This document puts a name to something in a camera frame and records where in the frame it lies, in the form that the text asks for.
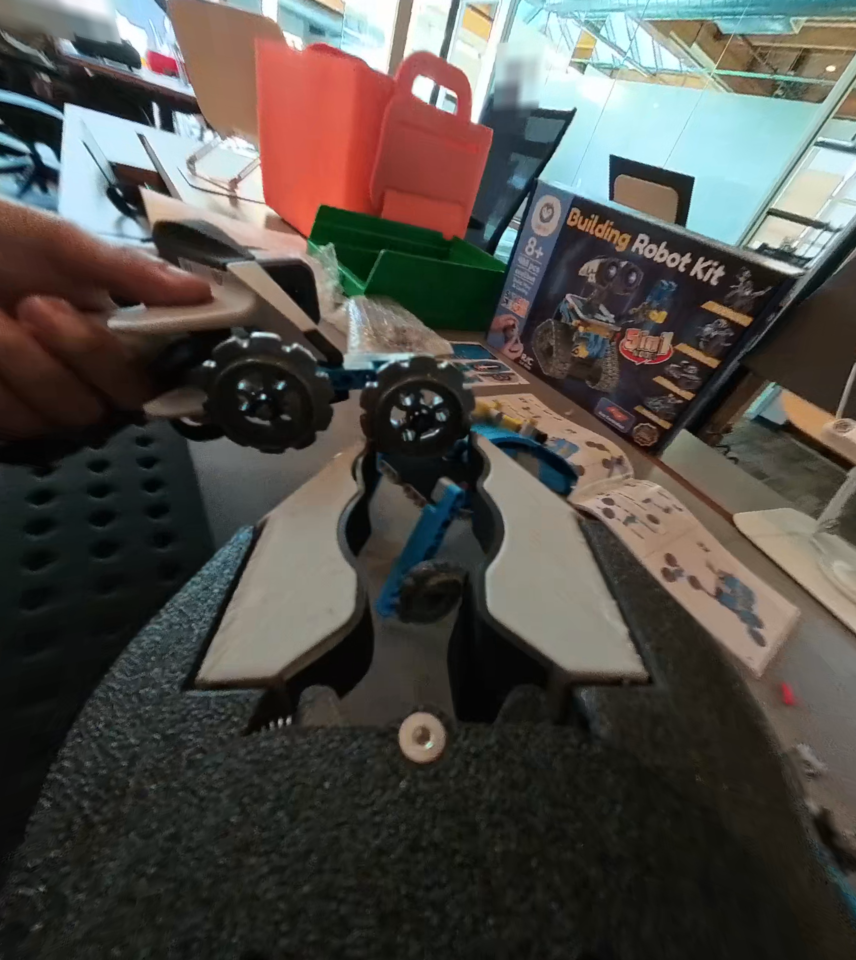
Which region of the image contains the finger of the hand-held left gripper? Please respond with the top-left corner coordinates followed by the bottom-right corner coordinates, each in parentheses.
top-left (229, 258), bottom-right (347, 360)
top-left (143, 388), bottom-right (213, 423)

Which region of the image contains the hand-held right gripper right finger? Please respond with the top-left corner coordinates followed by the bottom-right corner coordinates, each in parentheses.
top-left (471, 433), bottom-right (652, 690)

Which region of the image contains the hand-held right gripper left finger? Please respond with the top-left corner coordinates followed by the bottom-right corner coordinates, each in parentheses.
top-left (194, 447), bottom-right (378, 693)

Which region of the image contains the blue yellow brick toy vehicle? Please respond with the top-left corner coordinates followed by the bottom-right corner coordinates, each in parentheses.
top-left (169, 333), bottom-right (581, 625)

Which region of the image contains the grey desk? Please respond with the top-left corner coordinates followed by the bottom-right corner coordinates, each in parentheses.
top-left (188, 202), bottom-right (856, 960)

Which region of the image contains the person's left hand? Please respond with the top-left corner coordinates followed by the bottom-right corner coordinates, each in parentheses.
top-left (0, 183), bottom-right (215, 444)

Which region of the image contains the clear plastic bag of parts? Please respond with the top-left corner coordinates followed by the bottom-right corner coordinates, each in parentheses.
top-left (341, 296), bottom-right (457, 369)
top-left (311, 243), bottom-right (348, 303)

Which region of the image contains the clear acrylic stand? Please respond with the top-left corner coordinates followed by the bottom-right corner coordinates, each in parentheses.
top-left (186, 135), bottom-right (263, 198)

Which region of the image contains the flat cardboard sheet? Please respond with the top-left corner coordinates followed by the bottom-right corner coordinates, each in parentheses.
top-left (59, 103), bottom-right (309, 260)

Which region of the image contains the open instruction booklet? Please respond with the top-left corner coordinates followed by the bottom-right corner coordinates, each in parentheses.
top-left (473, 390), bottom-right (802, 676)

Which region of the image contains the black perforated chair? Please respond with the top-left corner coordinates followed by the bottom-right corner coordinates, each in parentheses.
top-left (0, 418), bottom-right (219, 826)

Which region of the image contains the green plastic bin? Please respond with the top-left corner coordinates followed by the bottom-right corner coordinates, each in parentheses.
top-left (306, 204), bottom-right (509, 331)

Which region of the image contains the orange plastic bin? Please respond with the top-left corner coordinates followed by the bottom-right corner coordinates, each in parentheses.
top-left (254, 37), bottom-right (494, 241)

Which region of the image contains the blue sticker sheet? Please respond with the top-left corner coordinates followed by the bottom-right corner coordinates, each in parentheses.
top-left (446, 341), bottom-right (533, 387)

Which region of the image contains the black mesh office chair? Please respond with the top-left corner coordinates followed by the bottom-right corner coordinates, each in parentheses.
top-left (465, 105), bottom-right (578, 256)

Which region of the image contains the dark robot kit box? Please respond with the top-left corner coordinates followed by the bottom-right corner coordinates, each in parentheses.
top-left (486, 178), bottom-right (806, 456)

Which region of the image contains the pile of small brick parts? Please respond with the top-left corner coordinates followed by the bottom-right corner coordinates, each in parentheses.
top-left (791, 738), bottom-right (856, 960)

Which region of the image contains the black chair with tan back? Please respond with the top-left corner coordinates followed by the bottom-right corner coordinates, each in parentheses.
top-left (608, 153), bottom-right (697, 226)

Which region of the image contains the dark partition panel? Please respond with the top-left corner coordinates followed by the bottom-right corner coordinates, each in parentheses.
top-left (743, 180), bottom-right (856, 421)

